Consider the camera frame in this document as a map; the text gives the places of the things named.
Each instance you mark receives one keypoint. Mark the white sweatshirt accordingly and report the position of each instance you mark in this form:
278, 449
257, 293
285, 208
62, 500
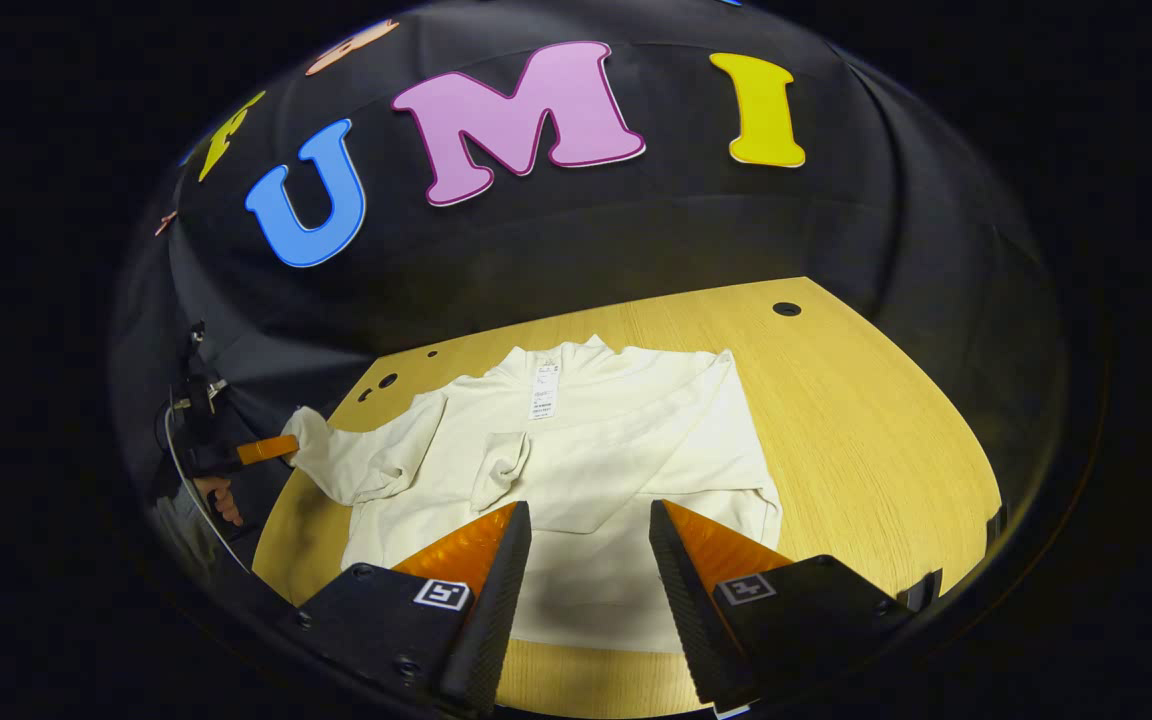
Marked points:
616, 440

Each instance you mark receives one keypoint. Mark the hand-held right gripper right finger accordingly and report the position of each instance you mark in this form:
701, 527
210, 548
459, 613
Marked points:
696, 620

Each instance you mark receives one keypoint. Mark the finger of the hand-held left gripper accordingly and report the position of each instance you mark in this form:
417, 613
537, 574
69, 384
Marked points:
268, 450

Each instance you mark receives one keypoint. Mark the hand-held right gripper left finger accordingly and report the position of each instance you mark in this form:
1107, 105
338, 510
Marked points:
496, 620

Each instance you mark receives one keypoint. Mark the black backdrop cloth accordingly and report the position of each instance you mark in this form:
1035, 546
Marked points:
556, 250

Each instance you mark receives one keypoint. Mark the copper cloth clip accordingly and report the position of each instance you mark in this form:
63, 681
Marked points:
166, 222

